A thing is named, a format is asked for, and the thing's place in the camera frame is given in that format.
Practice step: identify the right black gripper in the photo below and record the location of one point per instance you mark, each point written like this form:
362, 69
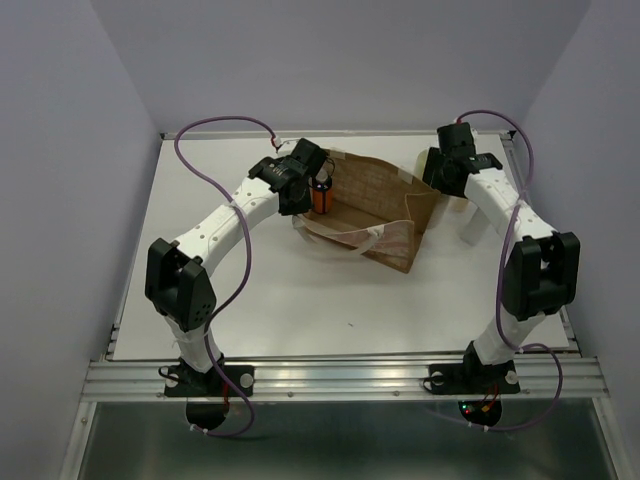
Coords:
431, 173

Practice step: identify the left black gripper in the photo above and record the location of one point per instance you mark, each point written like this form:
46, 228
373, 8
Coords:
300, 207

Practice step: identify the amber liquid clear bottle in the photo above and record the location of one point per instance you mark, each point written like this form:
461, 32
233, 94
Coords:
459, 205

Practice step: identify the white bottle black cap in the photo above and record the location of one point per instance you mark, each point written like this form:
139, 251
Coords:
473, 231

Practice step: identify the brown burlap canvas bag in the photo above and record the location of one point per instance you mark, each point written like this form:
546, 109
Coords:
377, 210

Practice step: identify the green pump bottle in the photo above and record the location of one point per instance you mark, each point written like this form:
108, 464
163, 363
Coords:
421, 163

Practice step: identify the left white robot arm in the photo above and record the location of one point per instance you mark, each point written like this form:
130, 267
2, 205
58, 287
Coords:
177, 280

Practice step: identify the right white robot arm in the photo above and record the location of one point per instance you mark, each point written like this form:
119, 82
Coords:
538, 266

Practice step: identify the orange bottle dark cap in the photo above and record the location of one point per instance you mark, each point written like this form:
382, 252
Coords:
321, 192

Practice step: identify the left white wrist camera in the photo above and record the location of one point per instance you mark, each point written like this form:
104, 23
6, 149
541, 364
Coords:
279, 144

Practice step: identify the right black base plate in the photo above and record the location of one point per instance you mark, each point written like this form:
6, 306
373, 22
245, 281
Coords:
456, 379

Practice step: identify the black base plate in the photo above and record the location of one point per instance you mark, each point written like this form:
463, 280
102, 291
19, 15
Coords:
181, 381
456, 379

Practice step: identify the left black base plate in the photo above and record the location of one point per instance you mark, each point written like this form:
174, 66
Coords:
181, 381

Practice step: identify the aluminium frame rail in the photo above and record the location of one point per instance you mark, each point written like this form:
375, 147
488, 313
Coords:
341, 348

